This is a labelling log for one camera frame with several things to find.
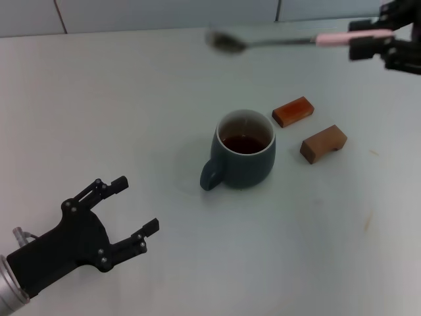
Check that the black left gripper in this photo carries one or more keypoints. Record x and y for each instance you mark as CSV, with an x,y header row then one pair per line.
x,y
65,250

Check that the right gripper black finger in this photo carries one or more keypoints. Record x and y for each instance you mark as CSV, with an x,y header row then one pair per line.
x,y
361,25
365,49

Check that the dark grey ceramic mug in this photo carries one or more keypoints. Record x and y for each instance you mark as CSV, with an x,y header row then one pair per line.
x,y
250,168

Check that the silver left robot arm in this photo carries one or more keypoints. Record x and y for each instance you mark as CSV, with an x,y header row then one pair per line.
x,y
10,286

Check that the flat reddish wooden block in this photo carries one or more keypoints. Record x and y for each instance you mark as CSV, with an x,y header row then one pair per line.
x,y
292,112

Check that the arched light wooden block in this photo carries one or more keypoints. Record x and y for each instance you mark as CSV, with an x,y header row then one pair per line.
x,y
320,145

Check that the dark brown tea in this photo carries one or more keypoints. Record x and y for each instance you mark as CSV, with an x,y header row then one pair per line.
x,y
243,145

